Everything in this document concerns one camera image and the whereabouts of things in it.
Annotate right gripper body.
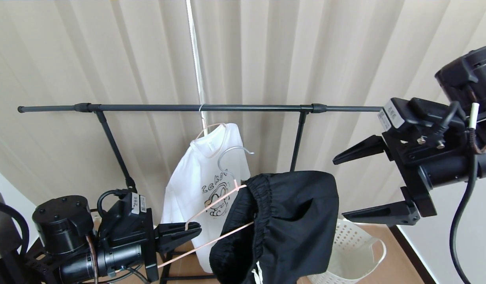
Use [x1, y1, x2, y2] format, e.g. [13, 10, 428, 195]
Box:
[383, 132, 486, 218]

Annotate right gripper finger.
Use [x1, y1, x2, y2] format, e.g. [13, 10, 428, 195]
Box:
[342, 200, 421, 226]
[333, 135, 387, 165]

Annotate black clothes rack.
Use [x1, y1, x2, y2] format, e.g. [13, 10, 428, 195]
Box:
[17, 103, 385, 284]

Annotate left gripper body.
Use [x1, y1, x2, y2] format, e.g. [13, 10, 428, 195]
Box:
[59, 208, 159, 284]

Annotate white printed t-shirt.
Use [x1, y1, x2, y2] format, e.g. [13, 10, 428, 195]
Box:
[160, 123, 251, 273]

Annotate black shorts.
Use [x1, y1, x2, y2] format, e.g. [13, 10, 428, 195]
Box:
[209, 170, 340, 284]

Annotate white laundry basket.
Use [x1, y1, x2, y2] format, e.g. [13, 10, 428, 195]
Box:
[308, 218, 387, 284]

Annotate pink clothes hanger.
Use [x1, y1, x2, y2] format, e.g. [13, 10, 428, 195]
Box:
[158, 146, 255, 269]
[195, 104, 228, 158]

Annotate beige curtain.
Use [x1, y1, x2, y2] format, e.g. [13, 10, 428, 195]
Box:
[0, 0, 486, 237]

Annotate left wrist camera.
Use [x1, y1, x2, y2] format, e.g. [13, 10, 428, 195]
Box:
[98, 191, 153, 247]

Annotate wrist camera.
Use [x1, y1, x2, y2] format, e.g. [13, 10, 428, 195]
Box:
[378, 97, 466, 152]
[98, 191, 153, 247]

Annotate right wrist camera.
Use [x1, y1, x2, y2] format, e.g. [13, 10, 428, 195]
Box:
[378, 97, 466, 152]

